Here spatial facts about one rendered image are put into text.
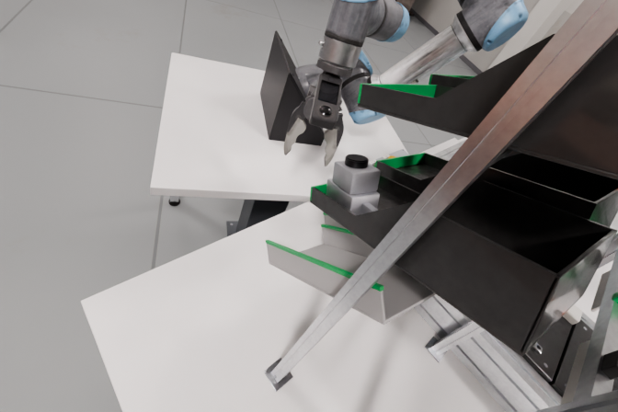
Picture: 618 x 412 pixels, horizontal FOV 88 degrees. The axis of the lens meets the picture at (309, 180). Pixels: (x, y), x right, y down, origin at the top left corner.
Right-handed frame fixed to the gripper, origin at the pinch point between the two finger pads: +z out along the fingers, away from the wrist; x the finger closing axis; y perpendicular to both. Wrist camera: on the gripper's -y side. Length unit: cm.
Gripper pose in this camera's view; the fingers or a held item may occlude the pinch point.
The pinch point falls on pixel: (306, 157)
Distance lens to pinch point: 69.6
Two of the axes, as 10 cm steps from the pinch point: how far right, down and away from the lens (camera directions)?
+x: -9.6, -2.7, -1.0
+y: 0.4, -4.8, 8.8
